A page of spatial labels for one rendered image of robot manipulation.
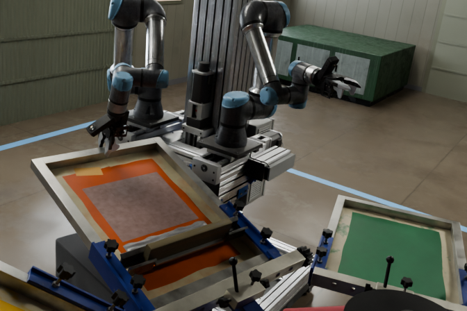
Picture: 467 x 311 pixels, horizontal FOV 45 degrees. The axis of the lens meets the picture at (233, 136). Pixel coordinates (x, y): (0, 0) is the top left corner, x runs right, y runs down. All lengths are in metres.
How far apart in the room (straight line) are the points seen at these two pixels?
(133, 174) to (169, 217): 0.27
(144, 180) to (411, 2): 8.51
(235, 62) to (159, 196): 0.82
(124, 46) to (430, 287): 1.65
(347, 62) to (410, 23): 2.05
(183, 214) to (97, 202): 0.32
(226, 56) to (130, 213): 0.96
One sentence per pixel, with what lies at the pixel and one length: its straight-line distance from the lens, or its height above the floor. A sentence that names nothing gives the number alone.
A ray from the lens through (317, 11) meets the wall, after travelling 10.98.
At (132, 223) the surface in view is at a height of 1.14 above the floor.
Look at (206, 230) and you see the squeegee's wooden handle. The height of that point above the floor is 1.18.
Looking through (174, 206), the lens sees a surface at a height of 1.14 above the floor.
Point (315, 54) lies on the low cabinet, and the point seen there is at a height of 0.61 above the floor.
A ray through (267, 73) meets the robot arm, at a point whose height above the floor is 1.64.
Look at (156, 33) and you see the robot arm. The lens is 2.42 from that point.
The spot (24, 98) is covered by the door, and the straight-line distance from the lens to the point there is 6.54.
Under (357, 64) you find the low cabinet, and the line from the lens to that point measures 8.64.
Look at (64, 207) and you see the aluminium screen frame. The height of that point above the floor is 1.20.
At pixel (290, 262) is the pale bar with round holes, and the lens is 2.04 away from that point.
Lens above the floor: 2.14
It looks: 19 degrees down
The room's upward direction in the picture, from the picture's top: 7 degrees clockwise
